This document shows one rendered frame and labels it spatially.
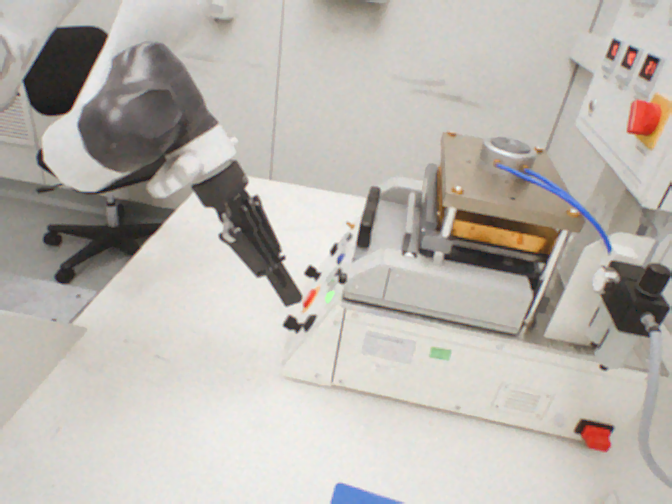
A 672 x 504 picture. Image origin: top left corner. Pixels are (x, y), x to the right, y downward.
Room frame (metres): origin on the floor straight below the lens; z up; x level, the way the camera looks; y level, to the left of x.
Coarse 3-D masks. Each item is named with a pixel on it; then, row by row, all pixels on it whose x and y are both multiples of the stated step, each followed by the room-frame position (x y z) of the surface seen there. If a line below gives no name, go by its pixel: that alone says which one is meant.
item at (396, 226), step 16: (384, 208) 0.81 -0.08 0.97; (400, 208) 0.82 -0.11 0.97; (416, 208) 0.83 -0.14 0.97; (384, 224) 0.75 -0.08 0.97; (400, 224) 0.76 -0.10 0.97; (416, 224) 0.77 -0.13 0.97; (384, 240) 0.69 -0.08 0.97; (400, 240) 0.70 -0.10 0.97; (416, 240) 0.71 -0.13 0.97; (352, 256) 0.63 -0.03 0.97; (544, 304) 0.60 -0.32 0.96
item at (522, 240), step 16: (464, 224) 0.62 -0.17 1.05; (480, 224) 0.62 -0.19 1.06; (496, 224) 0.63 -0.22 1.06; (512, 224) 0.64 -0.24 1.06; (528, 224) 0.65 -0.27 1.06; (464, 240) 0.63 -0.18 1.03; (480, 240) 0.62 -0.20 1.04; (496, 240) 0.62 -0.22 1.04; (512, 240) 0.62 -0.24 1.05; (528, 240) 0.62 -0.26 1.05; (544, 240) 0.61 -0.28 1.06; (512, 256) 0.62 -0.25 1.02; (528, 256) 0.61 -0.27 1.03; (544, 256) 0.62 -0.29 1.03
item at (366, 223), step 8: (376, 192) 0.78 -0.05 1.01; (368, 200) 0.75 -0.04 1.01; (376, 200) 0.75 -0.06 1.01; (368, 208) 0.72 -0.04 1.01; (376, 208) 0.73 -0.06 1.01; (368, 216) 0.69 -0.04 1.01; (360, 224) 0.67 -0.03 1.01; (368, 224) 0.67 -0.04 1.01; (360, 232) 0.66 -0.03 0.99; (368, 232) 0.66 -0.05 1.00; (360, 240) 0.66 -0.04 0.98; (368, 240) 0.66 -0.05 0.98
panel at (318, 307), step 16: (352, 224) 0.86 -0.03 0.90; (352, 240) 0.79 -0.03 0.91; (336, 256) 0.81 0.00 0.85; (320, 288) 0.74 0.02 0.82; (336, 288) 0.64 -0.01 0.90; (320, 304) 0.66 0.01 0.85; (304, 320) 0.68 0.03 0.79; (320, 320) 0.59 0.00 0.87; (304, 336) 0.60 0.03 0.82; (288, 352) 0.62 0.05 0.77
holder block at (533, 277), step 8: (432, 256) 0.63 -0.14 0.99; (448, 256) 0.63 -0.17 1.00; (456, 256) 0.63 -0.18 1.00; (480, 256) 0.65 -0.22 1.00; (488, 256) 0.65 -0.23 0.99; (472, 264) 0.62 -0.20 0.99; (480, 264) 0.62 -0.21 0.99; (488, 264) 0.63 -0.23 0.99; (496, 264) 0.63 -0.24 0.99; (536, 264) 0.65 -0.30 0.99; (512, 272) 0.62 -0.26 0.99; (520, 272) 0.62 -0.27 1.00; (528, 272) 0.62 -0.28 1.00; (536, 272) 0.62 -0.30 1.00; (536, 280) 0.61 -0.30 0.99
